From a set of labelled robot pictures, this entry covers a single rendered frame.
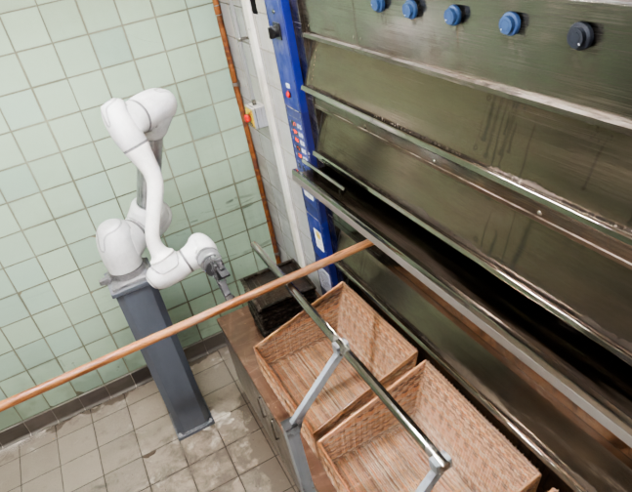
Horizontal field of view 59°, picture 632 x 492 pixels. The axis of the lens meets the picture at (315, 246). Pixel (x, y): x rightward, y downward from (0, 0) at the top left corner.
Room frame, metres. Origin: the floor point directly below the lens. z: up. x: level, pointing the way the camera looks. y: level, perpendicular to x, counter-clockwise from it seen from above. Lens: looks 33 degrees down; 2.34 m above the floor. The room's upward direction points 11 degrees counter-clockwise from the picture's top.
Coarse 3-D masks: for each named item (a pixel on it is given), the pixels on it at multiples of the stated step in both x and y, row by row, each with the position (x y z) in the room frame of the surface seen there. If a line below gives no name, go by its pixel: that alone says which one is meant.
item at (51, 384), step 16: (368, 240) 1.70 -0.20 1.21; (336, 256) 1.65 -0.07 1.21; (304, 272) 1.59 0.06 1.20; (256, 288) 1.55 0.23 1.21; (272, 288) 1.55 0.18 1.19; (224, 304) 1.49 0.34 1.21; (240, 304) 1.50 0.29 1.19; (192, 320) 1.44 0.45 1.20; (160, 336) 1.40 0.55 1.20; (112, 352) 1.36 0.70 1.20; (128, 352) 1.36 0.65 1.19; (80, 368) 1.32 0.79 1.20; (96, 368) 1.32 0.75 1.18; (48, 384) 1.28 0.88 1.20; (16, 400) 1.24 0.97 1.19
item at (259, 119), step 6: (258, 102) 2.59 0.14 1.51; (246, 108) 2.57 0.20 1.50; (252, 108) 2.52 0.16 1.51; (258, 108) 2.52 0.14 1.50; (264, 108) 2.53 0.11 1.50; (252, 114) 2.51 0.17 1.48; (258, 114) 2.52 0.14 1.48; (264, 114) 2.53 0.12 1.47; (252, 120) 2.53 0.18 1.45; (258, 120) 2.52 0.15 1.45; (264, 120) 2.53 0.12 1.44; (252, 126) 2.55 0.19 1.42; (258, 126) 2.51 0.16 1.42; (264, 126) 2.52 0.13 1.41
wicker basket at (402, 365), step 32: (352, 288) 1.90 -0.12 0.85; (384, 320) 1.65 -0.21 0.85; (256, 352) 1.76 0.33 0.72; (288, 352) 1.83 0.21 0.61; (320, 352) 1.81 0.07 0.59; (384, 352) 1.61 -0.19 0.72; (416, 352) 1.45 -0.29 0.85; (288, 384) 1.67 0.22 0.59; (384, 384) 1.40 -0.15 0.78; (320, 416) 1.47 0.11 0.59
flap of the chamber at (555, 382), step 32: (352, 192) 1.74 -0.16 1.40; (352, 224) 1.53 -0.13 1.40; (384, 224) 1.49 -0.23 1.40; (416, 224) 1.47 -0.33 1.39; (416, 256) 1.28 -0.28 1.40; (448, 256) 1.26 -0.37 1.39; (480, 288) 1.10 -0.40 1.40; (512, 288) 1.08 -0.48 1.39; (480, 320) 0.97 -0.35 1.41; (512, 320) 0.96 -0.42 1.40; (544, 320) 0.94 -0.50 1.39; (512, 352) 0.87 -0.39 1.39; (544, 352) 0.84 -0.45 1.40; (576, 352) 0.83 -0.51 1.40; (608, 352) 0.82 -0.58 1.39; (608, 384) 0.73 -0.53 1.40
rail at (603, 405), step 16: (304, 176) 1.88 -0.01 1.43; (320, 192) 1.74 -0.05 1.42; (368, 224) 1.46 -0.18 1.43; (384, 240) 1.36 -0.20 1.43; (400, 256) 1.28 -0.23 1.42; (432, 272) 1.16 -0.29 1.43; (448, 288) 1.08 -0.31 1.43; (464, 304) 1.02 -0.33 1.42; (496, 320) 0.94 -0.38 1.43; (512, 336) 0.88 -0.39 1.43; (528, 352) 0.83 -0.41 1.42; (560, 368) 0.77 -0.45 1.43; (576, 384) 0.72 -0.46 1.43; (592, 400) 0.68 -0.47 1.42; (608, 416) 0.64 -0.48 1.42; (624, 416) 0.63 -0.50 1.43
